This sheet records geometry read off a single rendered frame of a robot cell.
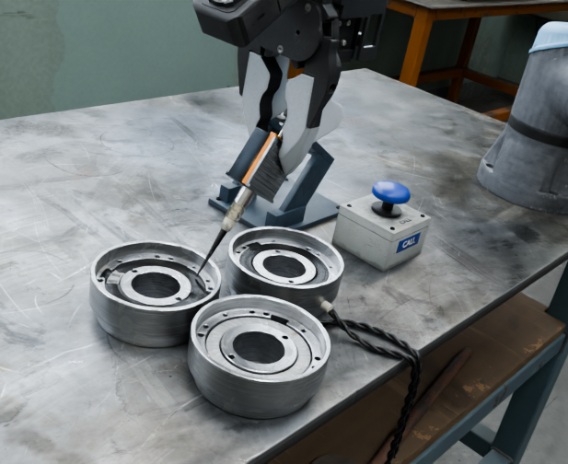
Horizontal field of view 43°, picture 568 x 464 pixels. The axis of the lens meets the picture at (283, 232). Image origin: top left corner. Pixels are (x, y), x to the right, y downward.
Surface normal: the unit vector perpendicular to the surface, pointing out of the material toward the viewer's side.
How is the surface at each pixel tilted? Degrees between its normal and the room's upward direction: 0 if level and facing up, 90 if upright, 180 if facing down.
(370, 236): 90
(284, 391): 90
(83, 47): 90
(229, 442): 0
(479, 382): 0
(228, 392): 90
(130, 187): 0
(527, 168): 72
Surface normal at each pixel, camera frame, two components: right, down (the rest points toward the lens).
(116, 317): -0.42, 0.37
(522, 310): 0.17, -0.87
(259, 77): -0.67, 0.25
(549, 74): -0.86, 0.06
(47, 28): 0.72, 0.43
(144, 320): -0.03, 0.47
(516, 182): -0.53, 0.00
